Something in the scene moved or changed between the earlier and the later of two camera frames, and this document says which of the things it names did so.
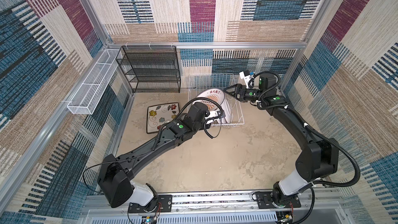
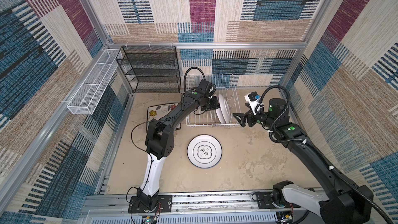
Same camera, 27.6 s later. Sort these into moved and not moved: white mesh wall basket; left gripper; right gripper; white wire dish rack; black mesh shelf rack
Moved: right gripper; left gripper
Not moved: white mesh wall basket; black mesh shelf rack; white wire dish rack
